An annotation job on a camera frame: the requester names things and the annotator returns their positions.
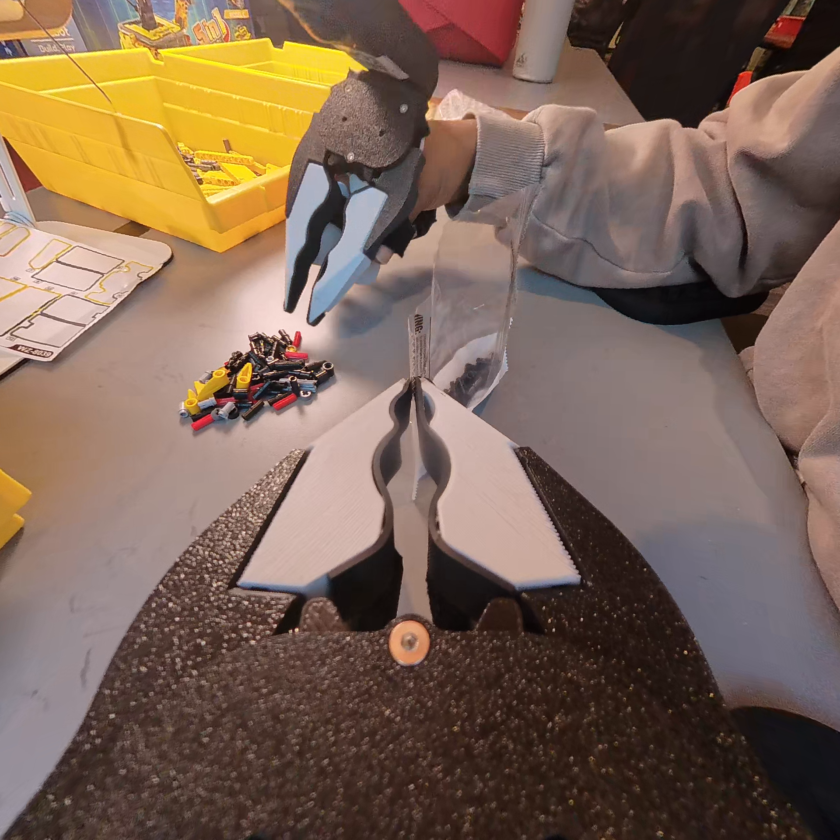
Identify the person's beige printed sweatshirt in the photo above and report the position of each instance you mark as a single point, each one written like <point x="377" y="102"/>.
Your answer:
<point x="807" y="420"/>

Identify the yellow storage bin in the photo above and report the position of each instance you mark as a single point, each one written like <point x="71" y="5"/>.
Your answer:
<point x="105" y="171"/>
<point x="250" y="66"/>

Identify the robot kit box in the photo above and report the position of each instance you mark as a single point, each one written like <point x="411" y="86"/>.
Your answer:
<point x="158" y="20"/>

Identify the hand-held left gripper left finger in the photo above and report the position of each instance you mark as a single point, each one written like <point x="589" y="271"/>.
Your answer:
<point x="322" y="519"/>

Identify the white bottle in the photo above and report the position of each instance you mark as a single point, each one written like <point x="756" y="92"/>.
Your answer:
<point x="541" y="40"/>

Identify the red box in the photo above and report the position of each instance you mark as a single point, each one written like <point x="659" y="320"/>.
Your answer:
<point x="473" y="26"/>

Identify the person's right forearm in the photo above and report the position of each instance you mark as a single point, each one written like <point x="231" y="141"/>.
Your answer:
<point x="656" y="197"/>

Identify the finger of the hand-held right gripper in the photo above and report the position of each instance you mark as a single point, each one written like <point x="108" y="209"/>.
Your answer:
<point x="306" y="223"/>
<point x="348" y="243"/>

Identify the yellow flat box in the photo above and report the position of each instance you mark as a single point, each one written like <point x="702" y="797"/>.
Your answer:
<point x="11" y="512"/>

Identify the clear plastic bag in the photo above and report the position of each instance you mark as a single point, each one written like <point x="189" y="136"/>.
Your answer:
<point x="473" y="289"/>

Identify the black high-back chair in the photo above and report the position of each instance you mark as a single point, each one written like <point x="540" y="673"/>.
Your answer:
<point x="696" y="53"/>

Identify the pile of mixed small plastic parts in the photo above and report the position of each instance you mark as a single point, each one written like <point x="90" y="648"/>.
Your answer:
<point x="256" y="381"/>

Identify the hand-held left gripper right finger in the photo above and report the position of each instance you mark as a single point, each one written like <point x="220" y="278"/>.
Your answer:
<point x="505" y="519"/>

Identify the person's right hand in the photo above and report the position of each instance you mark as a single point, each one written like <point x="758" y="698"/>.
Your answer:
<point x="446" y="164"/>

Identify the crumpled clear plastic wrap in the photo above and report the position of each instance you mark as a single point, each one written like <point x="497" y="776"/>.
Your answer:
<point x="466" y="105"/>

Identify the black armrest pad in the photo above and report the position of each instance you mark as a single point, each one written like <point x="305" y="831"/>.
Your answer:
<point x="676" y="302"/>
<point x="794" y="781"/>

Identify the grey desk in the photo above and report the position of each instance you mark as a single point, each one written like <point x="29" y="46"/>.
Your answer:
<point x="158" y="525"/>

